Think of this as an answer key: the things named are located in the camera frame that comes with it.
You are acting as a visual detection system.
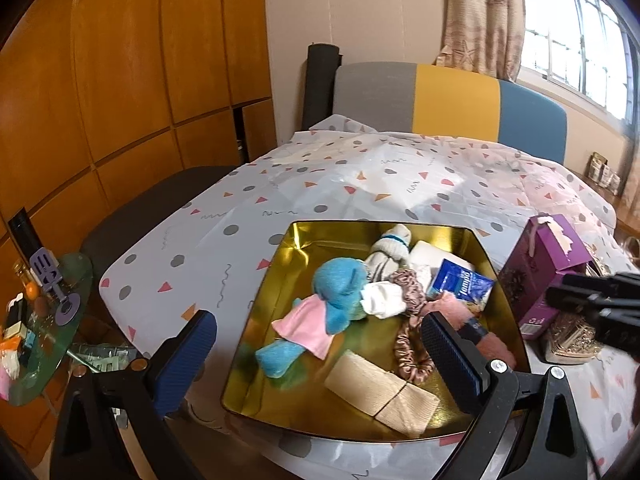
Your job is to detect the gold embossed tin box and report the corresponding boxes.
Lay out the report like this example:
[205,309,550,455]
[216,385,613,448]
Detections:
[220,219,532,443]

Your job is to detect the round glass side table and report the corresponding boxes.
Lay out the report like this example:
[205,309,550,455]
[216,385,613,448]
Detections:
[0,252,96,408]

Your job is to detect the white sock bundle blue band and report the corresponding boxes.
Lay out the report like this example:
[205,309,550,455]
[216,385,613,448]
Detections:
[364,224,413,286]

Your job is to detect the small glass bottle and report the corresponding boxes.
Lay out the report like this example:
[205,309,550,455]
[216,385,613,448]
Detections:
[12,260,36,291]

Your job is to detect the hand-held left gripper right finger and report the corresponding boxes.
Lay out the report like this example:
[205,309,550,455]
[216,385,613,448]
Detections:
[421,311,601,480]

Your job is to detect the blue tissue pack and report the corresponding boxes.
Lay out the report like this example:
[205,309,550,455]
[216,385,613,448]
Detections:
[426,258,497,306]

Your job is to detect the pink towel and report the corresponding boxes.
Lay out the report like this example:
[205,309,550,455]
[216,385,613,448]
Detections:
[425,294,518,366]

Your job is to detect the beige knit headband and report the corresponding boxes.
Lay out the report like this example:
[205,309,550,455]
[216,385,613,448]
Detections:
[325,350,441,436]

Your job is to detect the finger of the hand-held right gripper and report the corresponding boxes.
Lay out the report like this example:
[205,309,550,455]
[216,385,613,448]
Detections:
[545,284,608,313]
[562,271,631,291]

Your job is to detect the barred window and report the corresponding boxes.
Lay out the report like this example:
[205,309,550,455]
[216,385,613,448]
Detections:
[520,0,640,126]

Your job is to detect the purple cardboard box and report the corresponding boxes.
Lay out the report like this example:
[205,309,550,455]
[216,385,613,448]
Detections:
[500,214,593,336]

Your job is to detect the multicolour fabric sofa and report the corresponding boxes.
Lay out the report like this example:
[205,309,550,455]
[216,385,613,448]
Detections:
[80,42,568,286]

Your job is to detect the brown satin scrunchie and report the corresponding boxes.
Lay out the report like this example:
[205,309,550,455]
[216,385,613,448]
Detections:
[392,317,436,386]

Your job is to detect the white printed packet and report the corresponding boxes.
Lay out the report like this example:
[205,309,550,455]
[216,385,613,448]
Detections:
[410,240,476,286]

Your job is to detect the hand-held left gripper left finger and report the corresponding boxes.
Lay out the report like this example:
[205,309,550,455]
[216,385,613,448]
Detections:
[50,309,218,480]

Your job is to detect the white sock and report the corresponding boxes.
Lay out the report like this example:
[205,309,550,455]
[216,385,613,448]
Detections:
[360,281,407,318]

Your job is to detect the wooden desk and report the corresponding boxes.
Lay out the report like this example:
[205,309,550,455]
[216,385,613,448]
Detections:
[570,170,640,238]

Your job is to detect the small patterned scrunchie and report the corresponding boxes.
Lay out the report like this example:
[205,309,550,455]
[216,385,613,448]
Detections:
[390,269,428,316]

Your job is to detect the wooden wardrobe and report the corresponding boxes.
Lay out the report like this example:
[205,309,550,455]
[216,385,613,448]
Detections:
[0,0,278,461]

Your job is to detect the clear desk organizer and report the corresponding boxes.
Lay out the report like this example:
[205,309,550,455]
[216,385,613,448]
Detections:
[587,152,623,193]

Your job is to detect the purple phone stand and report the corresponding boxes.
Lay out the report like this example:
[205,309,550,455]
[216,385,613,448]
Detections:
[30,247,81,326]

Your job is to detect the gold glittery bag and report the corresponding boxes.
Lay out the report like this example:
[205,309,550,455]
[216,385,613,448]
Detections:
[540,305,608,366]

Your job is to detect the beige patterned curtain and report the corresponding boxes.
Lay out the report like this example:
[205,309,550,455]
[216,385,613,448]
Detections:
[435,0,526,83]

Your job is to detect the patterned plastic tablecloth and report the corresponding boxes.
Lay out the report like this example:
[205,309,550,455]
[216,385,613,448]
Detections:
[98,114,640,480]

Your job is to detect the blue plush toy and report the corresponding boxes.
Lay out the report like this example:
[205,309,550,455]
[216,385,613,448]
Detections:
[255,257,371,378]

